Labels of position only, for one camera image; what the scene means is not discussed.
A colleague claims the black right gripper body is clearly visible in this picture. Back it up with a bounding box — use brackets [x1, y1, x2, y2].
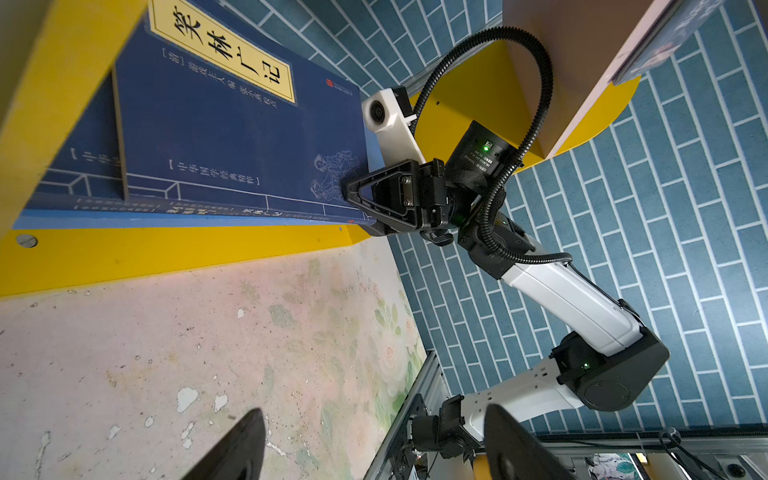
[417, 121, 517, 234]

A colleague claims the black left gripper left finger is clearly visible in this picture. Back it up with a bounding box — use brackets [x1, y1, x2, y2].
[182, 408, 266, 480]

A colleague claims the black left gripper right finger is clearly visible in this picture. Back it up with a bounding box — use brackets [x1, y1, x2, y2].
[484, 404, 573, 480]

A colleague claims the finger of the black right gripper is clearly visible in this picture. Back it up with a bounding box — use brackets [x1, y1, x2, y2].
[343, 160, 423, 236]

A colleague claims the blue book yellow label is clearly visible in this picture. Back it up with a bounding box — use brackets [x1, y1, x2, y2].
[26, 75, 124, 210]
[112, 1, 370, 224]

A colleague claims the colourful cartoon history book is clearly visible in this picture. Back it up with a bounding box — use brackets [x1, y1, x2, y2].
[611, 0, 724, 85]

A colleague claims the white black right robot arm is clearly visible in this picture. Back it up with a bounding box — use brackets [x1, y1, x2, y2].
[345, 123, 669, 458]

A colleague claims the yellow pink blue bookshelf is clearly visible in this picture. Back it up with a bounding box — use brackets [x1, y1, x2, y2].
[0, 0, 679, 298]

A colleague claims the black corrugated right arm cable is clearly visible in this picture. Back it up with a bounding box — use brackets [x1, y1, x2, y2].
[407, 25, 574, 266]

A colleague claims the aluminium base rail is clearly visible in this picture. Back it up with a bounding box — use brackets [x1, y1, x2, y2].
[365, 353, 767, 479]

